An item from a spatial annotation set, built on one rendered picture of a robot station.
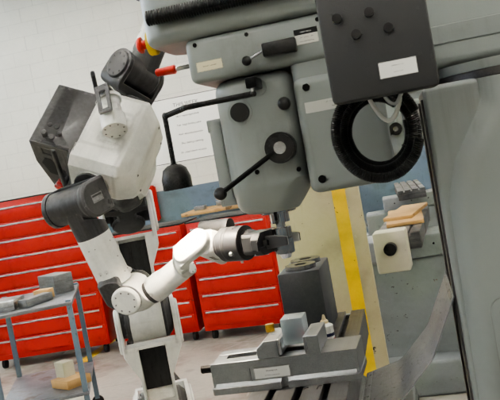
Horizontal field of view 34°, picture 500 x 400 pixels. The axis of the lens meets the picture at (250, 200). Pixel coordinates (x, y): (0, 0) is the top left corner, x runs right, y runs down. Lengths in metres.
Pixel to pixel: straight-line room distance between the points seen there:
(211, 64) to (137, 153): 0.45
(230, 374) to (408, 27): 0.88
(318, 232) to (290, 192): 1.83
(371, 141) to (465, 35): 0.30
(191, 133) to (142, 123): 9.05
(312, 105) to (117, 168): 0.60
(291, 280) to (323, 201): 1.40
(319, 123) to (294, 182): 0.15
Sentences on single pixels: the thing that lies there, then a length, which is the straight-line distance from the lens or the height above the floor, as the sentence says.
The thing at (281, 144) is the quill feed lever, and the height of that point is 1.46.
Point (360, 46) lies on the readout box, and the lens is 1.55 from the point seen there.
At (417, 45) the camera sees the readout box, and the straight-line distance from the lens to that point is 1.55.
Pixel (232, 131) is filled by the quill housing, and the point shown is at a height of 1.51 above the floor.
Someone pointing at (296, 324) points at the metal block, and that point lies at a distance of 1.88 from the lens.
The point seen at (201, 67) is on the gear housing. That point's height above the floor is 1.66.
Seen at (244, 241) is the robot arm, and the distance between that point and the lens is 1.96.
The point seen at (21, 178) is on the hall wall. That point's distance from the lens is 12.19.
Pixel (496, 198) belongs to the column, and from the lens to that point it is 1.74.
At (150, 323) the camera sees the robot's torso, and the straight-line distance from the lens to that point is 2.51.
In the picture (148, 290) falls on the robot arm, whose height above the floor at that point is 1.15.
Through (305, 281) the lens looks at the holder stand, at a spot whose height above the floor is 1.08.
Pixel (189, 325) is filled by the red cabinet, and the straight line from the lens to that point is 6.91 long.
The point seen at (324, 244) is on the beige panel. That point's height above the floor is 1.00.
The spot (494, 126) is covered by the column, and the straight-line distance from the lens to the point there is 1.73.
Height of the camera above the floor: 1.45
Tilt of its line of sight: 3 degrees down
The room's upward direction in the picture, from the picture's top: 10 degrees counter-clockwise
